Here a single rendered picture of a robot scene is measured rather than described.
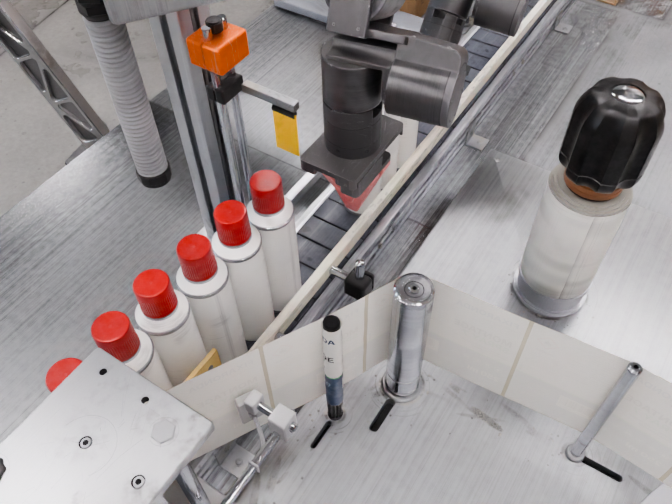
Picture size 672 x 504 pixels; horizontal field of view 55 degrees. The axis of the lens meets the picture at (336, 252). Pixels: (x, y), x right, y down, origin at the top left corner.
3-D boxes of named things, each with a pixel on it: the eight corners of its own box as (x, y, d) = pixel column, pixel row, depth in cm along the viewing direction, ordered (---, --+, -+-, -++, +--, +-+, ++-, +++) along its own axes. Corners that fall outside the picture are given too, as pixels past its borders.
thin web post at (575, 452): (580, 466, 67) (644, 381, 52) (562, 456, 68) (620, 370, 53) (586, 451, 68) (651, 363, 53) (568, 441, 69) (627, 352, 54)
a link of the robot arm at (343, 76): (335, 17, 59) (309, 51, 55) (407, 31, 57) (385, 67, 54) (336, 80, 64) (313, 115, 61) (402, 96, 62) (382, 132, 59)
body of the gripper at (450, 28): (454, 75, 87) (474, 19, 85) (388, 53, 91) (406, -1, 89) (467, 79, 93) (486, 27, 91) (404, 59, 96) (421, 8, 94)
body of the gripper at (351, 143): (404, 136, 68) (409, 77, 62) (354, 196, 63) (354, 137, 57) (351, 116, 71) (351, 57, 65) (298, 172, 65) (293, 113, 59)
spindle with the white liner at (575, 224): (570, 330, 77) (665, 140, 54) (501, 297, 80) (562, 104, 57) (595, 279, 82) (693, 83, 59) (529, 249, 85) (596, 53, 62)
